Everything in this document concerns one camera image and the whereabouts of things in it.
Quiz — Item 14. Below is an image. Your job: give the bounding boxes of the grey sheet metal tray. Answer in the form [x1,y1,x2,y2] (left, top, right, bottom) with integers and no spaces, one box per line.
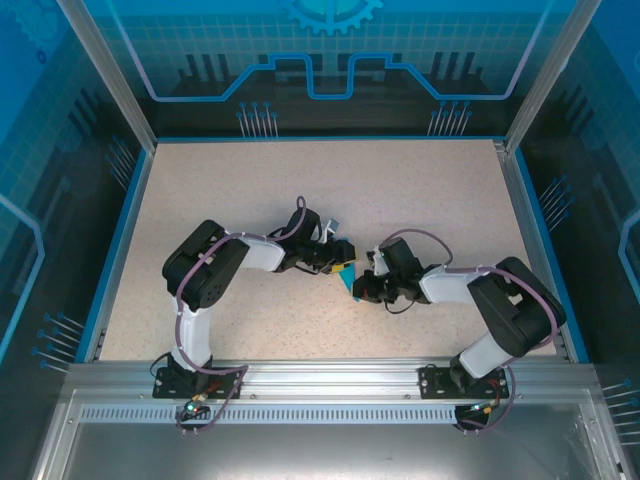
[29,389,626,480]

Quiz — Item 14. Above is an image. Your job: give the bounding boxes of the blue printed gear panel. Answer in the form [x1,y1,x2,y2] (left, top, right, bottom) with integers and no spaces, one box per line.
[79,0,581,139]

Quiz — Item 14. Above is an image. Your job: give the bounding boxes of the blue printed side panel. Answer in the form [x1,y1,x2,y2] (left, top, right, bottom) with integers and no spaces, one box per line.
[0,0,151,480]
[509,0,640,480]

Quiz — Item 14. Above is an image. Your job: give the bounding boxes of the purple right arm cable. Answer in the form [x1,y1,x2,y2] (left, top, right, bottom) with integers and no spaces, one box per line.
[387,228,564,436]

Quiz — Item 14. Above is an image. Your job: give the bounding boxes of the aluminium mounting rail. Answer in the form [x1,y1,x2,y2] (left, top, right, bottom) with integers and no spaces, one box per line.
[67,355,599,401]

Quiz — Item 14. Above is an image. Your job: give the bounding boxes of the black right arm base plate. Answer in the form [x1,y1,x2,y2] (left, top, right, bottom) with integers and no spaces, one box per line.
[418,364,506,400]

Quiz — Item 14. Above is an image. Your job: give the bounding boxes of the slotted metal cable duct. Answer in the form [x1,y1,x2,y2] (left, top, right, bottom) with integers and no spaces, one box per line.
[79,405,501,426]

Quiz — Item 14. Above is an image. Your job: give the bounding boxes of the cable connector with green light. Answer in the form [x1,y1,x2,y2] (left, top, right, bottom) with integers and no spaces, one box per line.
[454,399,504,434]
[177,394,209,436]

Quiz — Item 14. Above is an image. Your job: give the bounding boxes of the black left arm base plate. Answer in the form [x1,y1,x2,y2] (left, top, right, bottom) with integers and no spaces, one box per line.
[152,366,245,401]

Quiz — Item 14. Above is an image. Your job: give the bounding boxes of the aluminium frame post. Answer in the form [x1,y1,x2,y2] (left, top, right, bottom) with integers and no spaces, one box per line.
[502,0,604,154]
[55,0,160,154]

